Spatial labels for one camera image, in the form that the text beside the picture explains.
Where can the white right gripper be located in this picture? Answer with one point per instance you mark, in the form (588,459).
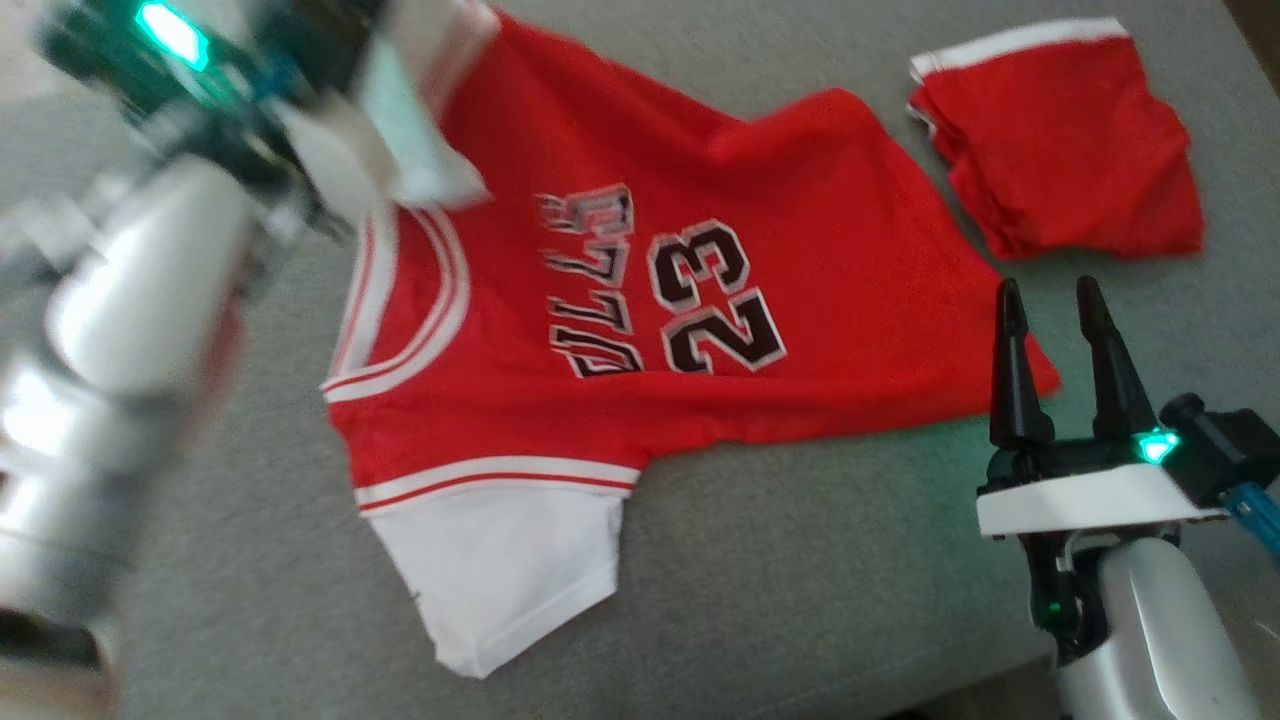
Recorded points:
(1080,495)

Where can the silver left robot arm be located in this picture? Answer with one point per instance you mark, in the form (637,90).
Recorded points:
(120,400)

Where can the red shorts with white stripe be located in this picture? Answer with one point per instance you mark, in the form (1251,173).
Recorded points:
(1070,150)

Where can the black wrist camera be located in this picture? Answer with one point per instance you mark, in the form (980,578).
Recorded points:
(1225,450)
(85,55)

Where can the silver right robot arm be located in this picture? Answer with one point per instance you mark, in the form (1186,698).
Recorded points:
(1160,640)

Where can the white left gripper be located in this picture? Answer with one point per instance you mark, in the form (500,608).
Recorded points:
(335,160)

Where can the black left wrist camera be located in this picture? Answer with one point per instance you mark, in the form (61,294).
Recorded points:
(85,55)

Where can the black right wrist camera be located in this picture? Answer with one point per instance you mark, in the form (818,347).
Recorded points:
(1225,450)

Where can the red basketball jersey white sleeves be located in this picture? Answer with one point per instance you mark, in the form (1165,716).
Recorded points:
(560,420)

